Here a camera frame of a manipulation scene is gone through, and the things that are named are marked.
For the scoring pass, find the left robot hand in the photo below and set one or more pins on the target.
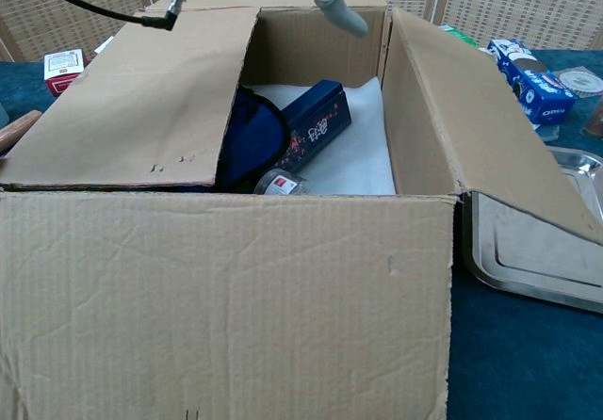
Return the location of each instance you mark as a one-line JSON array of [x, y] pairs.
[[339, 10]]

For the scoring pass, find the large cardboard box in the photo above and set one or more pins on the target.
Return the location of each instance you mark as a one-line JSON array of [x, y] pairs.
[[235, 297]]

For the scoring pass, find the navy printed box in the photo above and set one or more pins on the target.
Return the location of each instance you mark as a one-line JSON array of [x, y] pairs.
[[315, 123]]

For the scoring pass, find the green carton box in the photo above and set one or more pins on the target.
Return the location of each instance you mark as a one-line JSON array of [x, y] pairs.
[[459, 36]]

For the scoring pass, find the white foam sheet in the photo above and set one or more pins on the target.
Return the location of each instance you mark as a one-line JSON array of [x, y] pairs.
[[358, 156]]

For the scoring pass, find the blue cloth bag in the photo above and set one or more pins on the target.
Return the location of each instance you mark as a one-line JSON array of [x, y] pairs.
[[254, 142]]

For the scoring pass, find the bamboo folding screen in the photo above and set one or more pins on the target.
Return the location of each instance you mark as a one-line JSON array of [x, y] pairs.
[[518, 1]]

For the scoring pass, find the glass jar with red label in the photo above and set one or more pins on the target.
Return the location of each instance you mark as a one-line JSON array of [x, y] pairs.
[[280, 184]]

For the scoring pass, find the blue Oreo cookie box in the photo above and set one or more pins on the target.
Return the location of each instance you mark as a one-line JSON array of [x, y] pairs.
[[542, 90]]

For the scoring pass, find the small clear plastic bag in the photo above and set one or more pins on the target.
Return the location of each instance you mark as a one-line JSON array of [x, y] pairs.
[[549, 133]]

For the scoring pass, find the clear tape roll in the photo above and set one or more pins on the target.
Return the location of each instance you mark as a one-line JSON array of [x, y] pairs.
[[581, 81]]

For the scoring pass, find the brown snack pack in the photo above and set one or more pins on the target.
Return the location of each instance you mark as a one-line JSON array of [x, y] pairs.
[[596, 118]]

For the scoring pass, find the red and white small box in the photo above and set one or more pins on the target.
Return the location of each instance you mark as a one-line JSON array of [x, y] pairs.
[[63, 69]]

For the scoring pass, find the stainless steel tray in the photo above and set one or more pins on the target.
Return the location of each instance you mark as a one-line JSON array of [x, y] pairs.
[[527, 260]]

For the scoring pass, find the wooden rolling pin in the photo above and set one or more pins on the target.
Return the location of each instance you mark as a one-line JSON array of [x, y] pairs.
[[19, 125]]

